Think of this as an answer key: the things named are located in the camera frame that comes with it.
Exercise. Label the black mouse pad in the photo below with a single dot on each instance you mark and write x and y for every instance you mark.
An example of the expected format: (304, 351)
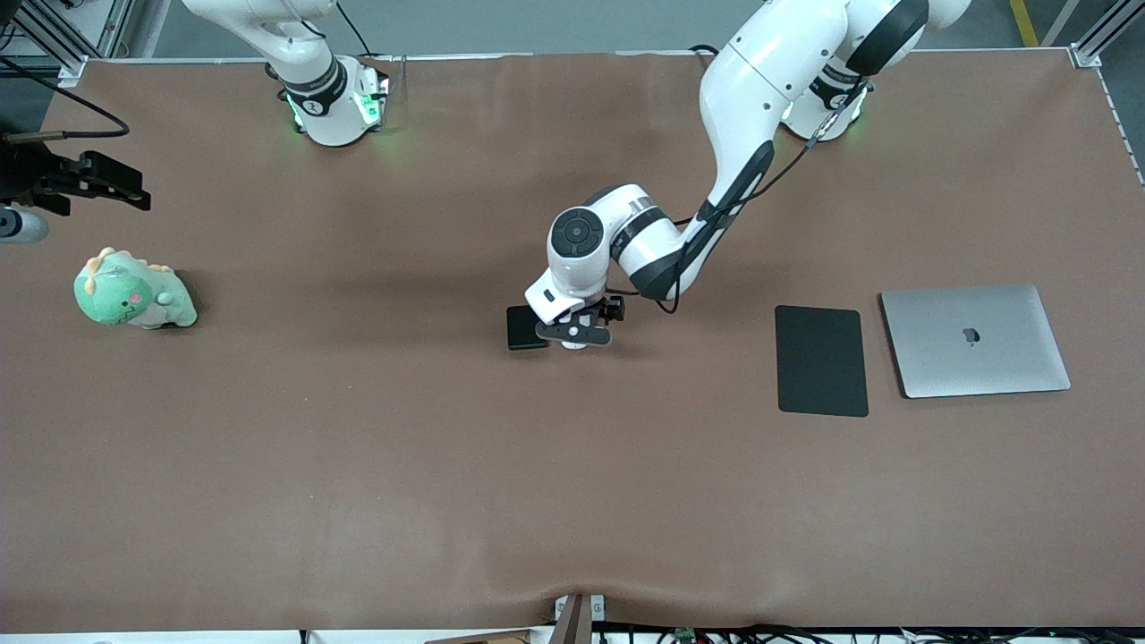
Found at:
(821, 362)

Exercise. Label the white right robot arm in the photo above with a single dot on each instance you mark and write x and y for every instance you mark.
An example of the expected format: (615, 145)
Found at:
(322, 98)

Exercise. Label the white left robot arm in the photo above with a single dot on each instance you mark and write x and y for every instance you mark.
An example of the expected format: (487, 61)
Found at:
(751, 98)

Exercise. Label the silver closed laptop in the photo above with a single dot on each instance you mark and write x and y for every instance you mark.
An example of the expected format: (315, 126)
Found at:
(984, 358)

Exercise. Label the small black square box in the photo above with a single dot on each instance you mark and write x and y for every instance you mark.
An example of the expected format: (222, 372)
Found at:
(521, 329)

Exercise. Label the green dinosaur plush toy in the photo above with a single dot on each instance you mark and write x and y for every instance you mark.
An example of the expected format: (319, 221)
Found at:
(121, 295)

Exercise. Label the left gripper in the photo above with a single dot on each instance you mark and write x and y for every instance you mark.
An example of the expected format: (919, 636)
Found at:
(611, 309)

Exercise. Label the metal table edge bracket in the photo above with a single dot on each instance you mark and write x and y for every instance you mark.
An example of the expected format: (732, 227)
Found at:
(572, 622)

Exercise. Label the aluminium frame post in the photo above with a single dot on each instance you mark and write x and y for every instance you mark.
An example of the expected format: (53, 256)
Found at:
(1087, 55)
(76, 64)

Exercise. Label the brown table cover mat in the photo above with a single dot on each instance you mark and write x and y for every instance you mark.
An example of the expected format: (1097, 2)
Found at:
(447, 465)

